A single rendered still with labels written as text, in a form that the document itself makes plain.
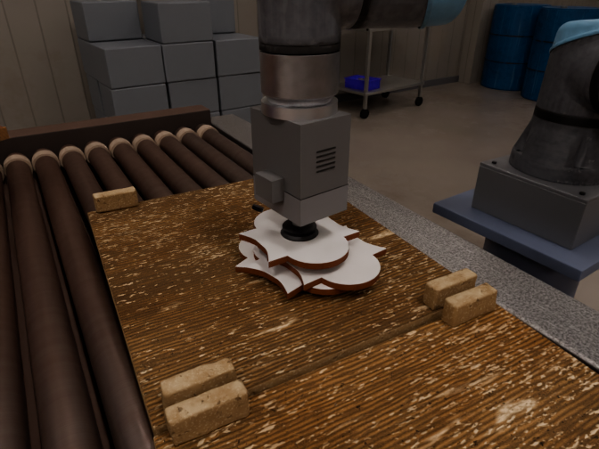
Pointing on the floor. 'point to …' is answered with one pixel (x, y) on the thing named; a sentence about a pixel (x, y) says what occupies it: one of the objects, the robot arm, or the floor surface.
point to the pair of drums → (525, 44)
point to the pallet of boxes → (167, 57)
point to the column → (524, 245)
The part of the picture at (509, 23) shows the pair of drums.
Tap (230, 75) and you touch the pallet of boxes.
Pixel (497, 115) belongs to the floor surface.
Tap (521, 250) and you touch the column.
